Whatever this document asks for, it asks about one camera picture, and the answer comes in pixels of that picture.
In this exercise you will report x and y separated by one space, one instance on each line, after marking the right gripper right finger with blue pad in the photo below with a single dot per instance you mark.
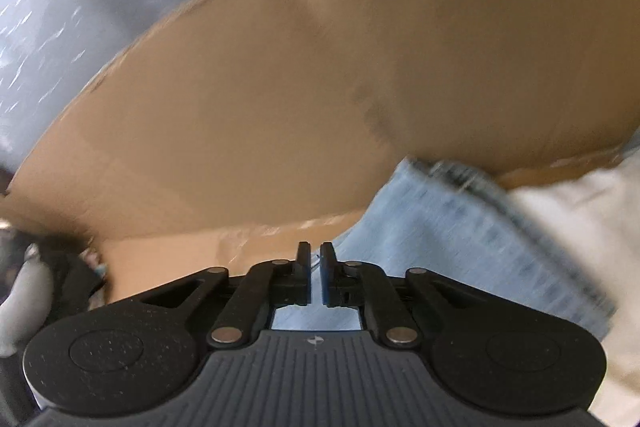
365 287

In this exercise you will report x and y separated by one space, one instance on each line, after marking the brown cardboard sheet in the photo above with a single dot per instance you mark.
234 129

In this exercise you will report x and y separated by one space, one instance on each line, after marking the cream bear print bedsheet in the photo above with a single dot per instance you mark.
596 219

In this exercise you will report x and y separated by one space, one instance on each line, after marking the light blue denim shorts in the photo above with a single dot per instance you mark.
455 221

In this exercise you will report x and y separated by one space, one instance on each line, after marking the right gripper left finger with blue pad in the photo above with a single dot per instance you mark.
266 287

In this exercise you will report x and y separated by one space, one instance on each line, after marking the black garment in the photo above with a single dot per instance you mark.
79 276

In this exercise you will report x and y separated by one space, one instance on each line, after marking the grey neck pillow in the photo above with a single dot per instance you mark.
29 302

